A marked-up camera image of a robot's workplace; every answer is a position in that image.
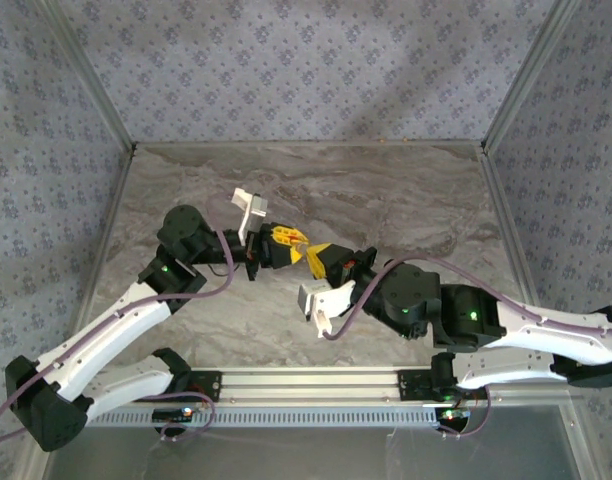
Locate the small circuit board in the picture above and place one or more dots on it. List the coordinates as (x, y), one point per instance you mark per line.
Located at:
(173, 414)
(453, 414)

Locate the aluminium mounting rail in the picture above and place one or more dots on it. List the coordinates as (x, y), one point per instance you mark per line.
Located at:
(311, 385)

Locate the aluminium table edge rail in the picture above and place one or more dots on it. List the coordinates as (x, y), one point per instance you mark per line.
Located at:
(582, 450)
(126, 157)

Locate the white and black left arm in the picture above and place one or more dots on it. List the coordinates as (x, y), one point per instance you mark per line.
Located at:
(106, 325)

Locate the thin aluminium edge rail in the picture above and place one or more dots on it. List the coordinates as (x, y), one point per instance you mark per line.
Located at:
(286, 144)

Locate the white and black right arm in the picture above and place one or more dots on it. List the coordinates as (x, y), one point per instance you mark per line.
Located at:
(546, 335)

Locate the aluminium frame post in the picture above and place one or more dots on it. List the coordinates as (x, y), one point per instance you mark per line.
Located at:
(91, 70)
(528, 70)

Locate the black mount plate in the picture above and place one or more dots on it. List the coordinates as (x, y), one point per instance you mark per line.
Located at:
(411, 385)
(211, 385)

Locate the grey metal sheet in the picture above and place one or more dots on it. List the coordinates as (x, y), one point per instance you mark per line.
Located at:
(311, 455)

